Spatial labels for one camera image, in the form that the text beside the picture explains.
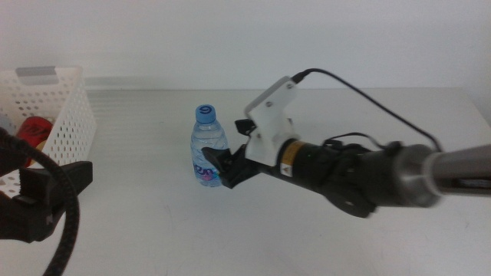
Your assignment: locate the clear water bottle blue cap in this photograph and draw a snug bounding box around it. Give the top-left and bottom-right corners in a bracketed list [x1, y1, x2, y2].
[190, 104, 229, 188]

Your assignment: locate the red soda can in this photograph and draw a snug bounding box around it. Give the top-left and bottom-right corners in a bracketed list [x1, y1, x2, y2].
[15, 117, 54, 168]

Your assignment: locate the white perforated plastic basket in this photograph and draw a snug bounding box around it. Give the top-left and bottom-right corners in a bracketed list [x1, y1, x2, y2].
[0, 66, 97, 200]

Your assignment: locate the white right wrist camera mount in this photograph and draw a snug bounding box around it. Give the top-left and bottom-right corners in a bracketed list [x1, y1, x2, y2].
[244, 75, 301, 168]

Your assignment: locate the thick braided black cable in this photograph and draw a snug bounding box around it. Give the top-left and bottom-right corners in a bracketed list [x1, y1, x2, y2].
[0, 128, 81, 276]

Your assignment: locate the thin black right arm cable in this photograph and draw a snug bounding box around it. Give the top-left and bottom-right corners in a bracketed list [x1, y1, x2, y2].
[323, 132, 388, 151]

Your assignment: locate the black right camera cable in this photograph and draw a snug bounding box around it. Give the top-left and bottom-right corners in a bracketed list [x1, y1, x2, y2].
[291, 67, 444, 153]

